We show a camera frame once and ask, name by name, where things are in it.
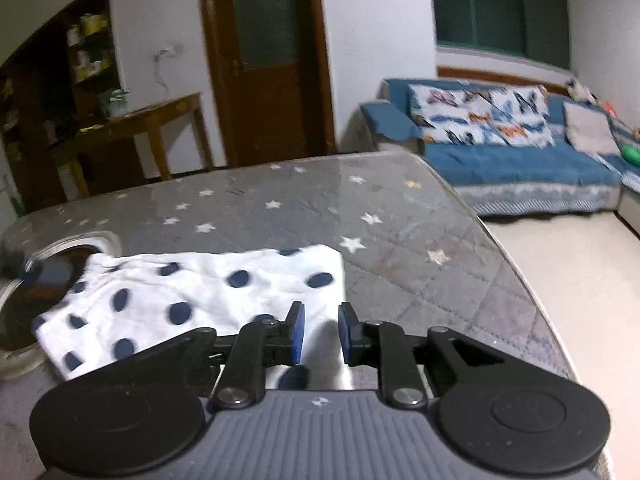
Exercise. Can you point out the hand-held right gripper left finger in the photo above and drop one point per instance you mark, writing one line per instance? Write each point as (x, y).
(297, 332)

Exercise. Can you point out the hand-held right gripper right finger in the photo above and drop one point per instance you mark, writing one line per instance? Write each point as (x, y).
(345, 330)

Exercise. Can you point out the white polka dot garment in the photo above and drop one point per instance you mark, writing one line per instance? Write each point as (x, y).
(200, 285)

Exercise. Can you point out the grey star table cover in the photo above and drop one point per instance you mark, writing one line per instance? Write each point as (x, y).
(400, 240)

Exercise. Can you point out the brown wooden door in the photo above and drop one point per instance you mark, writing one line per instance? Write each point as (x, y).
(270, 110)

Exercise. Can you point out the blue sofa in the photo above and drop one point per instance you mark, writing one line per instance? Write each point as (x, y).
(500, 165)

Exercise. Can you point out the butterfly print cushion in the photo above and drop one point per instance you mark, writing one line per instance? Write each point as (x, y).
(480, 115)

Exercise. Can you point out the wooden side table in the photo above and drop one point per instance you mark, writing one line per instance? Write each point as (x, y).
(150, 115)

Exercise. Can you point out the teal kettle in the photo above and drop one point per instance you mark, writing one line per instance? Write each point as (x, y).
(114, 102)

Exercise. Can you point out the grey cushion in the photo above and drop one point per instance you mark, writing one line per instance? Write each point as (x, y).
(590, 130)

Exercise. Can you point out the stuffed toy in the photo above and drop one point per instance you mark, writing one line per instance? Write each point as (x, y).
(579, 90)

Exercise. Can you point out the dark wooden cabinet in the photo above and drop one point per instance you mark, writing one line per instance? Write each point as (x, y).
(45, 110)

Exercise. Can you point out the green ball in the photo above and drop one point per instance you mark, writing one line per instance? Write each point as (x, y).
(632, 154)

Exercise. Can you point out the green window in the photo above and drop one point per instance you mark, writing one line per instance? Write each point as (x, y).
(500, 10)

